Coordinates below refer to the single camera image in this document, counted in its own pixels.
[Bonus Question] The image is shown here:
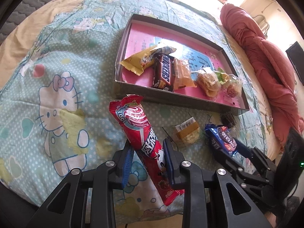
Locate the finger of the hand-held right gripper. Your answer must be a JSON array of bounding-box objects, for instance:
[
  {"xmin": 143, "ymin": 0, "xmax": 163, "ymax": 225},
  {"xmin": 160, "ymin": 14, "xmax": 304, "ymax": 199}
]
[
  {"xmin": 235, "ymin": 141, "xmax": 273, "ymax": 171},
  {"xmin": 210, "ymin": 147, "xmax": 269, "ymax": 195}
]

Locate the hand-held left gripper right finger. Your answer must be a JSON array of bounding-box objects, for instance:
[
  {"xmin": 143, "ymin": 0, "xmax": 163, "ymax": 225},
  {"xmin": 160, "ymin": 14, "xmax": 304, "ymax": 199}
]
[{"xmin": 162, "ymin": 138, "xmax": 272, "ymax": 228}]

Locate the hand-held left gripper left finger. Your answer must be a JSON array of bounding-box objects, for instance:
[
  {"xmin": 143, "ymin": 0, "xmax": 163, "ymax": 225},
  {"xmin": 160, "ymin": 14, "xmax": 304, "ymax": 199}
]
[{"xmin": 26, "ymin": 141, "xmax": 138, "ymax": 228}]

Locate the blue snack packet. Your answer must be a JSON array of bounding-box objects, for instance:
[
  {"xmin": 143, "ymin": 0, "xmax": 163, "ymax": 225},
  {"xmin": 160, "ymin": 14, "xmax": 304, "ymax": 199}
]
[{"xmin": 204, "ymin": 124, "xmax": 240, "ymax": 157}]

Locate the long red candy packet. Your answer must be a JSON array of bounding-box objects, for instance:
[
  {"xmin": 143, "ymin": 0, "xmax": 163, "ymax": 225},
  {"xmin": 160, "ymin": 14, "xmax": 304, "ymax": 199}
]
[{"xmin": 109, "ymin": 94, "xmax": 185, "ymax": 207}]

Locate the shallow brown cardboard box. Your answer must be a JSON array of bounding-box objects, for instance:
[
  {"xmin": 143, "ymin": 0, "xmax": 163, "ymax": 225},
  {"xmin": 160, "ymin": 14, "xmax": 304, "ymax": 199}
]
[{"xmin": 114, "ymin": 14, "xmax": 250, "ymax": 117}]

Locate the clear packet of round pastries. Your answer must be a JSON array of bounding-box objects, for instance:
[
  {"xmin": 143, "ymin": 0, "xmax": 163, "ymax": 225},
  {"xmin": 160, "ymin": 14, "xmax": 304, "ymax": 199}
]
[{"xmin": 195, "ymin": 66, "xmax": 221, "ymax": 98}]

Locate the orange cake packet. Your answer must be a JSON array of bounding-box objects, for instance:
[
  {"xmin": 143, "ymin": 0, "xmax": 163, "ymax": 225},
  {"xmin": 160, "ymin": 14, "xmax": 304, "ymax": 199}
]
[{"xmin": 172, "ymin": 58, "xmax": 197, "ymax": 89}]

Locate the brown chocolate bar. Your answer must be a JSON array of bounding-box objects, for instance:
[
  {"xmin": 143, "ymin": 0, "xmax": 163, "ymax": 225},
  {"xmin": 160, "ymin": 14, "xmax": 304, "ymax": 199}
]
[{"xmin": 151, "ymin": 52, "xmax": 176, "ymax": 92}]

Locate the small yellow printed packet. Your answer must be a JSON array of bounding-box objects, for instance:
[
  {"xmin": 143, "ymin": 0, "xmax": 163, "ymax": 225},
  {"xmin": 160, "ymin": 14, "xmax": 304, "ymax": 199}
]
[{"xmin": 266, "ymin": 113, "xmax": 274, "ymax": 132}]

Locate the small yellow cake packet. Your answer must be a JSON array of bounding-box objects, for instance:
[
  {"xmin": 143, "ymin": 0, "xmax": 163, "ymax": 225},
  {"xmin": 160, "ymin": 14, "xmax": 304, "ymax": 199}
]
[{"xmin": 163, "ymin": 116, "xmax": 202, "ymax": 145}]

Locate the dark candy in clear wrapper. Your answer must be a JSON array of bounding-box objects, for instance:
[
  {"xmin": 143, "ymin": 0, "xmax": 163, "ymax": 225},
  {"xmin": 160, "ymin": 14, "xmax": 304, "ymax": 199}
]
[{"xmin": 220, "ymin": 113, "xmax": 238, "ymax": 129}]

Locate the clear-wrapped yellow pastry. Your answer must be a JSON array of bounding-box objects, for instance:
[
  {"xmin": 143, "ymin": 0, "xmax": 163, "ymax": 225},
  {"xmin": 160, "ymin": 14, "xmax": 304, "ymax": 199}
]
[{"xmin": 222, "ymin": 75, "xmax": 244, "ymax": 105}]

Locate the yellow-green snack packet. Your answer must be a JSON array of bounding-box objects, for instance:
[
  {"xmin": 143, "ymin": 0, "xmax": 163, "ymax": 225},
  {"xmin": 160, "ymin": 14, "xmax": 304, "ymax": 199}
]
[{"xmin": 215, "ymin": 68, "xmax": 234, "ymax": 85}]

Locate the red quilt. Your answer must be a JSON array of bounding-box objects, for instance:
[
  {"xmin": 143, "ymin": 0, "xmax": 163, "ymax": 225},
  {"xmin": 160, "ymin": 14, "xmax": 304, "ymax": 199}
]
[{"xmin": 220, "ymin": 3, "xmax": 302, "ymax": 148}]

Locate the black monitor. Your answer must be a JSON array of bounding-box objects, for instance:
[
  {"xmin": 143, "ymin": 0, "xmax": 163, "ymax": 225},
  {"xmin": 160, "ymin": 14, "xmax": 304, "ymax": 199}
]
[{"xmin": 285, "ymin": 41, "xmax": 304, "ymax": 86}]

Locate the yellow snack packet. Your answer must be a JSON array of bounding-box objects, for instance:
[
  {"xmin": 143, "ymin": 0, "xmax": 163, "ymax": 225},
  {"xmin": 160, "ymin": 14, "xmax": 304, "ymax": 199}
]
[{"xmin": 119, "ymin": 42, "xmax": 177, "ymax": 76}]

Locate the cartoon cat printed blanket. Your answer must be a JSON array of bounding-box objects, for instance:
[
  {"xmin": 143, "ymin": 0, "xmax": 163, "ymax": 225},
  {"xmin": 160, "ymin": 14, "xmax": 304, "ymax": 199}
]
[{"xmin": 0, "ymin": 0, "xmax": 269, "ymax": 216}]

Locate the beige bed sheet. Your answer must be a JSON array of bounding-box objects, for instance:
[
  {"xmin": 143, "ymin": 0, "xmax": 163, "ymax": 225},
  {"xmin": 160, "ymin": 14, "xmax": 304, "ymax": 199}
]
[{"xmin": 0, "ymin": 0, "xmax": 283, "ymax": 162}]

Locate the grey quilted cover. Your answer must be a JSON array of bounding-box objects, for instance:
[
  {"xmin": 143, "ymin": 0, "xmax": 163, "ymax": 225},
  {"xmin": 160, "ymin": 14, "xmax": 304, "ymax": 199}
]
[{"xmin": 5, "ymin": 0, "xmax": 72, "ymax": 32}]

